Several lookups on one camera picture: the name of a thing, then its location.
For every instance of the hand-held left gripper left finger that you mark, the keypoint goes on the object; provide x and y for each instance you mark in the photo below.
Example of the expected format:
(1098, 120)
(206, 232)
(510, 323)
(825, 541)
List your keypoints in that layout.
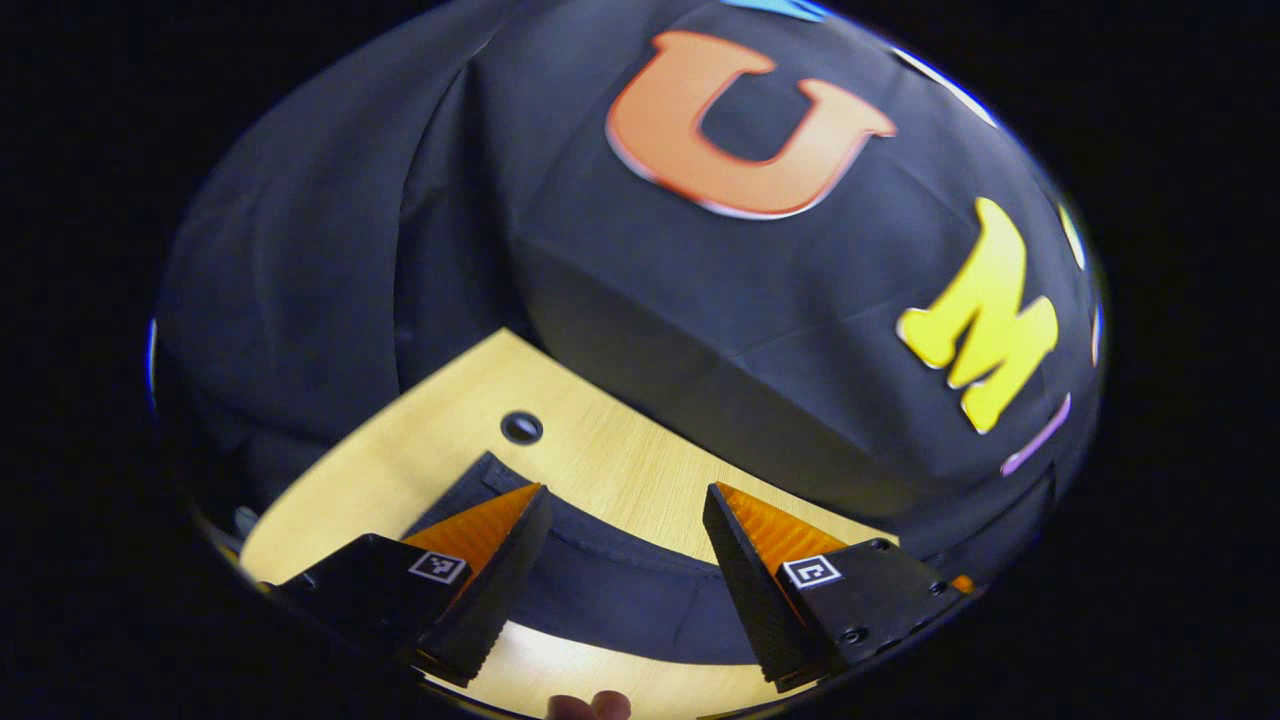
(500, 590)

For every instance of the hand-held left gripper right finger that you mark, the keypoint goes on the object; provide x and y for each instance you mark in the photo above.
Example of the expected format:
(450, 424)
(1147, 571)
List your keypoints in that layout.
(750, 600)

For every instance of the dark grey jeans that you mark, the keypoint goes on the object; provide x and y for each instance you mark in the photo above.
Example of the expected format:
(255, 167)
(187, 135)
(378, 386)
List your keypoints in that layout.
(620, 600)

